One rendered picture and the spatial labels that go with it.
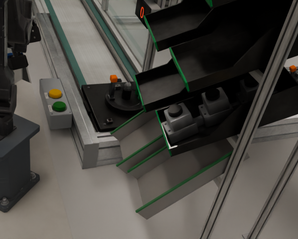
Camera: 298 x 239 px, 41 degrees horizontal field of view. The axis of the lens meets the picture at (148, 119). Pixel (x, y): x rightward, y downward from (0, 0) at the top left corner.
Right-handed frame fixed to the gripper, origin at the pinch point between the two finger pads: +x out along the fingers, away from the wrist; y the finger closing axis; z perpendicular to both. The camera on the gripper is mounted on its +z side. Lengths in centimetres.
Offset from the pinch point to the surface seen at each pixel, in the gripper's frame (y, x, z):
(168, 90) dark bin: -21, -54, 20
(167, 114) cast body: -23, -66, 10
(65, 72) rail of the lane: -14.9, 4.2, 18.1
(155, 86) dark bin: -19, -50, 19
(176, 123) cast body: -25, -68, 11
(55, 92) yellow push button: -19.4, -6.8, 8.8
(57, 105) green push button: -22.8, -12.6, 6.2
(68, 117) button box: -27.1, -14.2, 8.2
